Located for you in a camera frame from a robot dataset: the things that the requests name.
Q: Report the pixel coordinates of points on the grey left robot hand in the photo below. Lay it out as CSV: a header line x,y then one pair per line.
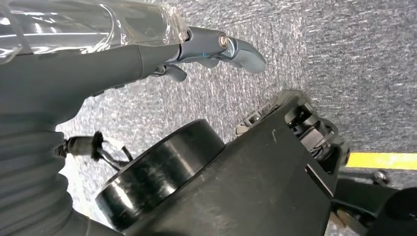
x,y
81,71

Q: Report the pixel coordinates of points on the black robot lower body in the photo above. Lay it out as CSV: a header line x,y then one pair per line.
x,y
260,182

